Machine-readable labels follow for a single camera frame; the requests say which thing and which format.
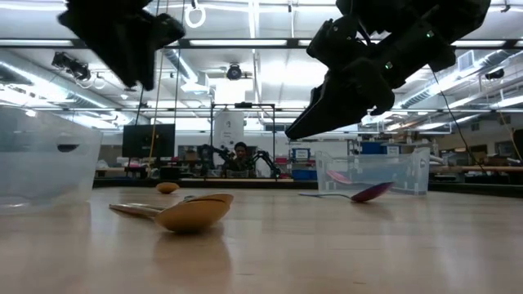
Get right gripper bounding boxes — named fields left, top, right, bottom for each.
left=285, top=59, right=396, bottom=141

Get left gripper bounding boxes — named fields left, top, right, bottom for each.
left=56, top=10, right=164, bottom=91

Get gold spoon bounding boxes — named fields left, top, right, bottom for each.
left=108, top=194, right=232, bottom=234
left=155, top=181, right=181, bottom=195

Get blue white box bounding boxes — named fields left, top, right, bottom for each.
left=289, top=146, right=311, bottom=165

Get blue storage bin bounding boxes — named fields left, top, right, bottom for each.
left=291, top=168, right=318, bottom=181

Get black ceiling spotlights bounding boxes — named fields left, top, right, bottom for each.
left=51, top=51, right=92, bottom=82

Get black monitor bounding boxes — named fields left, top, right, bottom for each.
left=122, top=123, right=177, bottom=159

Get person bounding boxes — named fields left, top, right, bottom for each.
left=222, top=140, right=257, bottom=179

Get clear plastic bin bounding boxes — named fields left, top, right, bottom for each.
left=314, top=146, right=431, bottom=196
left=0, top=105, right=104, bottom=205

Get black overhead crossbar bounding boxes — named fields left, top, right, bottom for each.
left=0, top=38, right=523, bottom=52

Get wooden workbench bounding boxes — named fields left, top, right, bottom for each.
left=431, top=164, right=523, bottom=174

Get yellow hanging strap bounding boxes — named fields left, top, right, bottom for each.
left=147, top=44, right=167, bottom=169

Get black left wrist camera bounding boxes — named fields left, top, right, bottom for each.
left=150, top=13, right=187, bottom=47

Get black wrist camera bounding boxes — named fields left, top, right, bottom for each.
left=306, top=16, right=369, bottom=70
left=150, top=13, right=187, bottom=47

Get white hanging ring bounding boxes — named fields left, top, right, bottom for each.
left=184, top=2, right=208, bottom=29

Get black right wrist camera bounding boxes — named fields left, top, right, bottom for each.
left=306, top=16, right=369, bottom=70

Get black cage frame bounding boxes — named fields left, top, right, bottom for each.
left=209, top=101, right=277, bottom=180

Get black ceiling camera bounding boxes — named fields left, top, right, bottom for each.
left=226, top=62, right=244, bottom=82

